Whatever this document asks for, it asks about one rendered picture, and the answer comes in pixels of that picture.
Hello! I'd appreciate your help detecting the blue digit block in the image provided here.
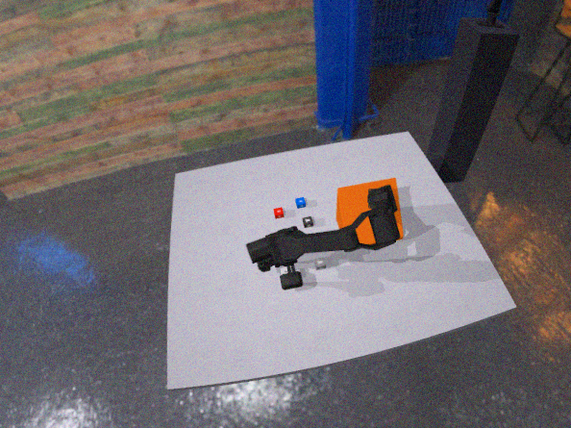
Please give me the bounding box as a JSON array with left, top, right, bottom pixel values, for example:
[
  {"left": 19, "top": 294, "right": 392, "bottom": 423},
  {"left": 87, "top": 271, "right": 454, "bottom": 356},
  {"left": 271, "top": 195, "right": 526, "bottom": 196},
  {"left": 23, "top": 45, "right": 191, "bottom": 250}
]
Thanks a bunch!
[{"left": 295, "top": 197, "right": 306, "bottom": 209}]

